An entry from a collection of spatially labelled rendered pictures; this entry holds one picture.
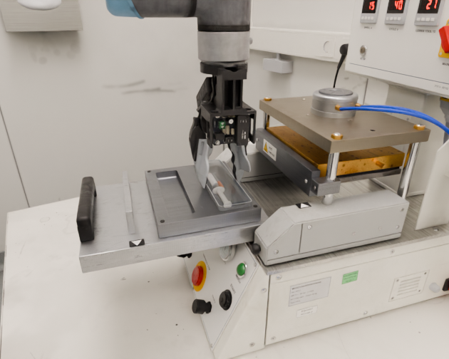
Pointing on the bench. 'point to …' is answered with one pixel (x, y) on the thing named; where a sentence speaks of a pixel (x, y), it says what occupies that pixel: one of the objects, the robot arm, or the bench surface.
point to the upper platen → (318, 155)
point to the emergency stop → (197, 276)
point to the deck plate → (289, 191)
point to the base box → (341, 292)
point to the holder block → (190, 203)
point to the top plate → (348, 121)
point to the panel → (223, 281)
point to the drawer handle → (86, 209)
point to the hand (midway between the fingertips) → (219, 177)
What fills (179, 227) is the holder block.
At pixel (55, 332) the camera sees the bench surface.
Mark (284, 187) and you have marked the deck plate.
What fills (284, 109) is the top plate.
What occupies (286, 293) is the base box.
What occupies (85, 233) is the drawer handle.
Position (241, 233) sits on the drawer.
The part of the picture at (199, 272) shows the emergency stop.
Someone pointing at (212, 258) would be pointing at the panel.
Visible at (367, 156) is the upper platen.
